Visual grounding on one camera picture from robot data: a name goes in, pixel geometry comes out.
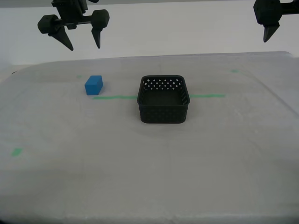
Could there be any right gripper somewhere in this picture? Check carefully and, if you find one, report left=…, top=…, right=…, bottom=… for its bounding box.
left=253, top=0, right=299, bottom=43

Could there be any long green tape strip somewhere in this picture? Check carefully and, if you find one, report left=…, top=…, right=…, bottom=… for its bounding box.
left=93, top=94, right=226, bottom=100

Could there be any black perforated plastic basket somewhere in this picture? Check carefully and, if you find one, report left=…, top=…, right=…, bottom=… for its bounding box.
left=136, top=75, right=191, bottom=124

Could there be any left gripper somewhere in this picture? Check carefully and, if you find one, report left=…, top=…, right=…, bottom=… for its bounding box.
left=37, top=0, right=110, bottom=51

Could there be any white table cover sheet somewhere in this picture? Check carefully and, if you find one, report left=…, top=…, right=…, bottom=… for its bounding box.
left=0, top=51, right=299, bottom=224

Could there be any blue block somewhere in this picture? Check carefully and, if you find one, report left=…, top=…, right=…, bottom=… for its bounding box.
left=84, top=75, right=104, bottom=96

